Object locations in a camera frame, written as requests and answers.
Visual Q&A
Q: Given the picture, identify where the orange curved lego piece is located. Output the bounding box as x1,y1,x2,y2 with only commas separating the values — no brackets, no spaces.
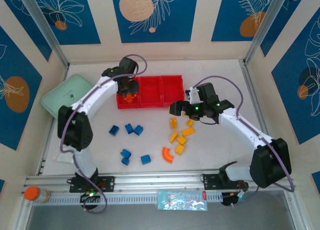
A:
162,146,175,164

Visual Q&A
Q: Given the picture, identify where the mint green zip pouch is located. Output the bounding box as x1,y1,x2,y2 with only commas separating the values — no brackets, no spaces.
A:
40,74,98,120

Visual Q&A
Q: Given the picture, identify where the printed foil packet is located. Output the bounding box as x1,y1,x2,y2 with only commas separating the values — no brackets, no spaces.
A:
156,189,208,211

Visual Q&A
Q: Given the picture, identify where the clear plastic sachet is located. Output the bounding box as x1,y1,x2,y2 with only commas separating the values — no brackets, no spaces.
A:
52,149,75,164

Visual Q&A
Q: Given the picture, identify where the black controller board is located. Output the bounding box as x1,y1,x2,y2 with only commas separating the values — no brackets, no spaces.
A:
221,191,245,207
79,192,101,204

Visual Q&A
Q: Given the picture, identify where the bottle with orange cap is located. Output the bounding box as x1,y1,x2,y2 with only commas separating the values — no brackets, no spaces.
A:
24,186,52,204

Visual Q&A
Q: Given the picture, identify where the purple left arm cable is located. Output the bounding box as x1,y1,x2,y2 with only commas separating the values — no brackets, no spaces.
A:
59,53,148,215

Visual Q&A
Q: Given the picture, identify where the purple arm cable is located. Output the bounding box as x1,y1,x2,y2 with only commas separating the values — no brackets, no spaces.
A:
59,53,148,215
192,75,295,207

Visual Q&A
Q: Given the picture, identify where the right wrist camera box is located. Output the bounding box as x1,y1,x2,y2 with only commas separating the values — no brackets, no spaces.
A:
185,86,200,105

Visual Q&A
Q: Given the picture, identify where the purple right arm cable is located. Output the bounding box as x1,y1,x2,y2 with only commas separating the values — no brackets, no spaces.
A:
192,75,295,207

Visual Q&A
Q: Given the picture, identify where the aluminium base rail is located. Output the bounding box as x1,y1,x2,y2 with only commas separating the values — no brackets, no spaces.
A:
23,168,298,192

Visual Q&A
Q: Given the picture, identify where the aluminium frame post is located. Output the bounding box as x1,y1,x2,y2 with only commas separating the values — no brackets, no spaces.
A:
17,0,70,69
242,0,293,66

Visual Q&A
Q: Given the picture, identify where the grey slotted cable duct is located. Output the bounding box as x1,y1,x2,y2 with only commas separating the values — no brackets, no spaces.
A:
32,191,223,206

